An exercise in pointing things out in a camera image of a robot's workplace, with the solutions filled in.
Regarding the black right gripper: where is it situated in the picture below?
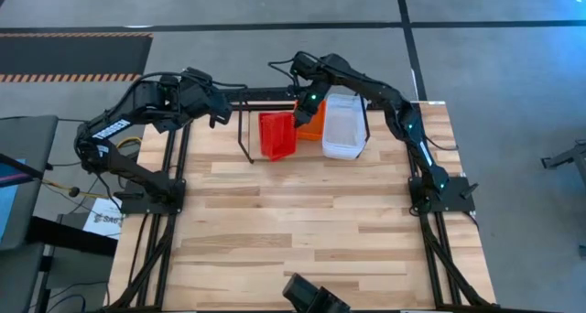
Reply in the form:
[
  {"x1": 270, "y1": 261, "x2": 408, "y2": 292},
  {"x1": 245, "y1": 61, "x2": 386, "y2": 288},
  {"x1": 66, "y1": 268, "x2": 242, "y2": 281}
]
[{"x1": 292, "y1": 86, "x2": 330, "y2": 130}]

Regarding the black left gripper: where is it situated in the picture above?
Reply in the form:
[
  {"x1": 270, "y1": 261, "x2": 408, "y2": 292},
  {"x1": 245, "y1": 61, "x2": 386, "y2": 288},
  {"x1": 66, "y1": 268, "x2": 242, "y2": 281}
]
[{"x1": 179, "y1": 67, "x2": 233, "y2": 129}]

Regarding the orange slotted plastic basket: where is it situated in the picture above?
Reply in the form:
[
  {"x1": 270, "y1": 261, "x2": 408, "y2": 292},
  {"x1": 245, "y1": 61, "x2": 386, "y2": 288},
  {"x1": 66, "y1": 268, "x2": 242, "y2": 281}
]
[{"x1": 295, "y1": 100, "x2": 328, "y2": 143}]

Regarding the red slotted plastic basket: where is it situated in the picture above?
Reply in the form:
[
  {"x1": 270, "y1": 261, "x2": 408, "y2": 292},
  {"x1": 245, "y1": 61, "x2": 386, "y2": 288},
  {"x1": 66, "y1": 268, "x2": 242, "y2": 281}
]
[{"x1": 258, "y1": 111, "x2": 298, "y2": 162}]

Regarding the clear plastic bin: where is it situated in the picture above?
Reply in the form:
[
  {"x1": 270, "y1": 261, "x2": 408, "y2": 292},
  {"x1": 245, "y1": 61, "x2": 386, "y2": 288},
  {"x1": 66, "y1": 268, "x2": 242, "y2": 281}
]
[
  {"x1": 321, "y1": 92, "x2": 369, "y2": 161},
  {"x1": 322, "y1": 95, "x2": 369, "y2": 161}
]

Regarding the white printed paper sheet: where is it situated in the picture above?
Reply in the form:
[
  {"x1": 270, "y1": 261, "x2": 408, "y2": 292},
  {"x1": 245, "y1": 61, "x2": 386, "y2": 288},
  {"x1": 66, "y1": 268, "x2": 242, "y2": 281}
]
[{"x1": 81, "y1": 196, "x2": 125, "y2": 240}]

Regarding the black hazard-striped floor mat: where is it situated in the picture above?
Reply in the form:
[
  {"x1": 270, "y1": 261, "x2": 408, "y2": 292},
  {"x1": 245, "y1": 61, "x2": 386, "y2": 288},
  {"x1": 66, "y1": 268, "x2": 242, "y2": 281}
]
[{"x1": 0, "y1": 32, "x2": 155, "y2": 84}]

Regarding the black object bottom edge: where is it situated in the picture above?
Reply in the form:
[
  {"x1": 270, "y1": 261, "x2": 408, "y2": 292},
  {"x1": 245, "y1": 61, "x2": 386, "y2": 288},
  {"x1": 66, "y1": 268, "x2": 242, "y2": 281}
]
[{"x1": 281, "y1": 272, "x2": 353, "y2": 313}]

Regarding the grey desk top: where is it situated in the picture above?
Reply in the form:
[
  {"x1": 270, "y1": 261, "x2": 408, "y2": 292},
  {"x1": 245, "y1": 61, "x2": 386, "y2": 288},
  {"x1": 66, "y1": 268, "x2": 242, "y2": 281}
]
[{"x1": 0, "y1": 114, "x2": 60, "y2": 253}]

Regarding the black flat panel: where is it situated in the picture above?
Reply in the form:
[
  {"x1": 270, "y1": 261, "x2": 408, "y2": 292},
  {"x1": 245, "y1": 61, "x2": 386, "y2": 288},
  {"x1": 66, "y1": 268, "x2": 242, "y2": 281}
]
[{"x1": 25, "y1": 215, "x2": 119, "y2": 258}]

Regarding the blue monitor screen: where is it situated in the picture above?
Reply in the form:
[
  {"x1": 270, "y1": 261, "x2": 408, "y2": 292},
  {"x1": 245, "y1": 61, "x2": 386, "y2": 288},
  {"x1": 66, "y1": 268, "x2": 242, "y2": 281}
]
[{"x1": 0, "y1": 158, "x2": 27, "y2": 243}]

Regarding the grey metal stand leg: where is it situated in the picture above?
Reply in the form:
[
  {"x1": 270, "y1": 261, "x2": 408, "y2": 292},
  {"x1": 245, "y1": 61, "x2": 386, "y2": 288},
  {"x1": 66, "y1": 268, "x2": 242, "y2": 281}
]
[{"x1": 541, "y1": 140, "x2": 586, "y2": 189}]

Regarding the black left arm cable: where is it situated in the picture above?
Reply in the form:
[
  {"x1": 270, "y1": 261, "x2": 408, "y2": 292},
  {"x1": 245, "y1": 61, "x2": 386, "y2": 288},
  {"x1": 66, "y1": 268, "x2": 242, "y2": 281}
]
[{"x1": 130, "y1": 70, "x2": 251, "y2": 92}]

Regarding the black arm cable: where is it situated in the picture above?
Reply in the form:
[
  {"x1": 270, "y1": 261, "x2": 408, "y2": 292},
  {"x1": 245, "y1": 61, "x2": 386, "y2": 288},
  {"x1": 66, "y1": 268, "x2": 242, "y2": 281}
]
[
  {"x1": 130, "y1": 70, "x2": 251, "y2": 92},
  {"x1": 267, "y1": 58, "x2": 301, "y2": 88}
]

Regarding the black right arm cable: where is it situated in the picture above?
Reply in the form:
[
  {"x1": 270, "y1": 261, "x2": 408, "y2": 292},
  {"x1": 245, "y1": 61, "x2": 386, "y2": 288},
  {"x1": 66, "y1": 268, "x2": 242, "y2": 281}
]
[{"x1": 267, "y1": 58, "x2": 301, "y2": 88}]

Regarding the yellow cable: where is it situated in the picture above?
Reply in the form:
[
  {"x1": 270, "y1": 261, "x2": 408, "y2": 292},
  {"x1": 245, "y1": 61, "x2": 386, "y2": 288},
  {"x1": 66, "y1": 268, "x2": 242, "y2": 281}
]
[{"x1": 114, "y1": 136, "x2": 143, "y2": 150}]

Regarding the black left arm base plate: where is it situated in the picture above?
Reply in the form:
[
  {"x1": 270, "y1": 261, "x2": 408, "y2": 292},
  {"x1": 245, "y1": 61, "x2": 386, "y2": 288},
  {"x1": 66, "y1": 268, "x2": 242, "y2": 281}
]
[{"x1": 114, "y1": 178, "x2": 188, "y2": 216}]

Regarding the black aluminium table frame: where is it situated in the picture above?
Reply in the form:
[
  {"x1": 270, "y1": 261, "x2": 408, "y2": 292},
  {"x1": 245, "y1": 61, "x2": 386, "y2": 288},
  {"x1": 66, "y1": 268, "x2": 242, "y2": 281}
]
[{"x1": 103, "y1": 92, "x2": 500, "y2": 313}]

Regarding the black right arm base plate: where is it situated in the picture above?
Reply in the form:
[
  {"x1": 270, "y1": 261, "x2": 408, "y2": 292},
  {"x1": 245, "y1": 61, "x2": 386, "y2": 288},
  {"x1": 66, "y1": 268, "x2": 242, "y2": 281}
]
[{"x1": 408, "y1": 175, "x2": 478, "y2": 214}]

